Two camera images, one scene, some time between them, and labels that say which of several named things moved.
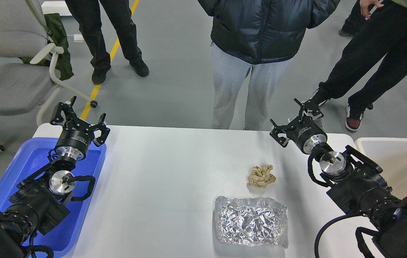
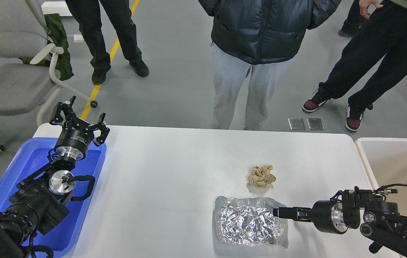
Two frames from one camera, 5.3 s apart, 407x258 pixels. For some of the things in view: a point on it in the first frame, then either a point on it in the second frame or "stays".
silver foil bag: [251, 221] stays
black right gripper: [303, 132] -> [327, 215]
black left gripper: [74, 140] stays
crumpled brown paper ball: [261, 177] stays
